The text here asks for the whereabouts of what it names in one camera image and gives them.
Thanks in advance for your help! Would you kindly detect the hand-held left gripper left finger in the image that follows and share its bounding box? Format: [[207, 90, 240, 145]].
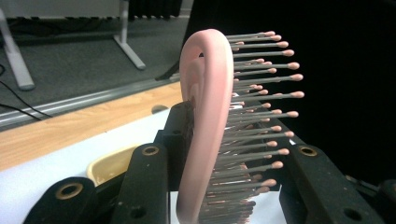
[[154, 100, 196, 191]]

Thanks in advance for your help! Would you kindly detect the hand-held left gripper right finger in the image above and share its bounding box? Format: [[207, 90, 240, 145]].
[[246, 101, 301, 203]]

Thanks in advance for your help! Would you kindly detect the pink hairbrush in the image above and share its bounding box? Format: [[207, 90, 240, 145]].
[[176, 28, 305, 224]]

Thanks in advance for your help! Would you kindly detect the cream plastic holder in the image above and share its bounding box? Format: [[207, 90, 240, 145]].
[[86, 144, 142, 187]]

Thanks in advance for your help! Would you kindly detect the grey metal rail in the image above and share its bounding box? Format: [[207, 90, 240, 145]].
[[0, 77, 182, 129]]

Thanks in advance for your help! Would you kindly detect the black cable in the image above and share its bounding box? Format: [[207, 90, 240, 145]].
[[0, 63, 53, 121]]

